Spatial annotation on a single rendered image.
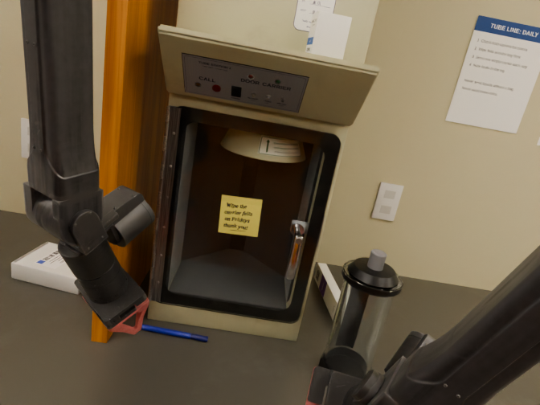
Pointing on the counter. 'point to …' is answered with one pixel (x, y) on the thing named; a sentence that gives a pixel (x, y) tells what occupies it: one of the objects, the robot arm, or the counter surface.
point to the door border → (165, 202)
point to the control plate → (207, 76)
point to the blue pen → (174, 333)
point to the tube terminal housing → (218, 23)
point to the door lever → (295, 250)
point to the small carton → (328, 34)
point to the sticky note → (239, 215)
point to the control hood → (263, 55)
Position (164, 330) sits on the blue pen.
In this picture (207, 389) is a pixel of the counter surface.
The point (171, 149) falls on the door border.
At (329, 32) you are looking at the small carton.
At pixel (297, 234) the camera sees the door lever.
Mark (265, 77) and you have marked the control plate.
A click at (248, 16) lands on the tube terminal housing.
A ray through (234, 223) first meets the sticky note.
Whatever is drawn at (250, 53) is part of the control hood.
